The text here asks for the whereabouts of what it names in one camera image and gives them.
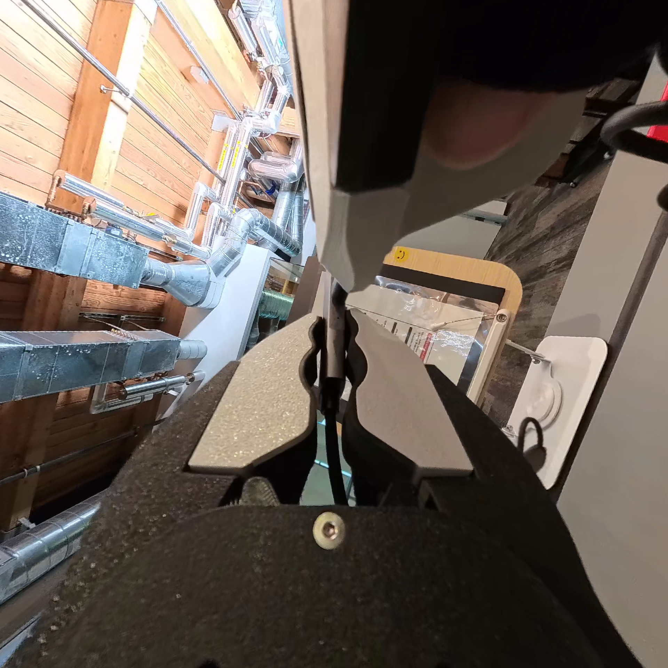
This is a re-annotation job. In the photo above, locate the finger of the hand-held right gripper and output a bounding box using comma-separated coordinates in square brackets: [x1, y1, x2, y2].
[284, 0, 439, 292]
[404, 89, 588, 237]

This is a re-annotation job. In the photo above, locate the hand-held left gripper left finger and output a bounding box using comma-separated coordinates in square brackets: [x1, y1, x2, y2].
[187, 314, 327, 477]

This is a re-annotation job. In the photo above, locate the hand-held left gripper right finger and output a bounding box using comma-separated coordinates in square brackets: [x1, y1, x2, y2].
[344, 308, 476, 485]

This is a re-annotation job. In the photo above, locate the black usb-c cable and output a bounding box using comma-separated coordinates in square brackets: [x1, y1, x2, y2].
[318, 282, 351, 506]

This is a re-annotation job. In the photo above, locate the person's right hand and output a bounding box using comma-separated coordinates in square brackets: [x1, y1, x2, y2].
[424, 81, 556, 169]

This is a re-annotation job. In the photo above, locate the wooden sign board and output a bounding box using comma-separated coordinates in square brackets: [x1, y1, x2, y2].
[360, 245, 524, 418]

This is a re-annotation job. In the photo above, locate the laminated instruction sheet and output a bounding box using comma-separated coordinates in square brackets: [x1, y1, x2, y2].
[360, 282, 503, 366]

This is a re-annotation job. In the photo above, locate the bundle of silver insulated pipes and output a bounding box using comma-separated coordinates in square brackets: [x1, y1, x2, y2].
[52, 0, 314, 262]

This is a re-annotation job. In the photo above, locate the red panel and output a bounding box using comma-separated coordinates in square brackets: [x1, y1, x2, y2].
[647, 81, 668, 139]

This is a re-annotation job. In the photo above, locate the white sign stand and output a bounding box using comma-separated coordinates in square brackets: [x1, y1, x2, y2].
[467, 310, 609, 488]

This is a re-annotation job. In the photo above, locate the thin metal conduit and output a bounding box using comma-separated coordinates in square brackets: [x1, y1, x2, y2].
[21, 0, 228, 184]

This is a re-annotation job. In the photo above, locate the small black cord loop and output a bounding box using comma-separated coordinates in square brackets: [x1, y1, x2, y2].
[517, 416, 548, 457]

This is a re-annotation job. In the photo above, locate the thick black cable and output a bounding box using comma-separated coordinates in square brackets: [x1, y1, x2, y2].
[600, 100, 668, 158]

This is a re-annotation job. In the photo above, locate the rectangular metal air duct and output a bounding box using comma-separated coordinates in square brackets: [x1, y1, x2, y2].
[0, 329, 208, 404]
[0, 190, 230, 310]

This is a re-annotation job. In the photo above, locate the round metal air duct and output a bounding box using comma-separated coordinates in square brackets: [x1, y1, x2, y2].
[0, 493, 102, 603]

